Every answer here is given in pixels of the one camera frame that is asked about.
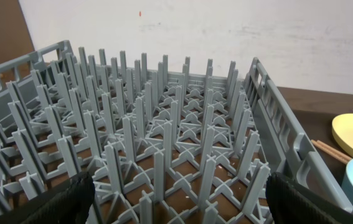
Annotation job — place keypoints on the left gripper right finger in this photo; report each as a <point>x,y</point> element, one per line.
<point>290,202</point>

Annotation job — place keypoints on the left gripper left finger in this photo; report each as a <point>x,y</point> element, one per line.
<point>68,202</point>

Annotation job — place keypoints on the grey plastic dishwasher rack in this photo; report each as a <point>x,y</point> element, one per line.
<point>160,146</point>

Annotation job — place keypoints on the wooden chopstick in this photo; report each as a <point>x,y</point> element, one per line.
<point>330,150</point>
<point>318,146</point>

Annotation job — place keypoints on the dark brown serving tray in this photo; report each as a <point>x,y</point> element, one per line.
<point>318,126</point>

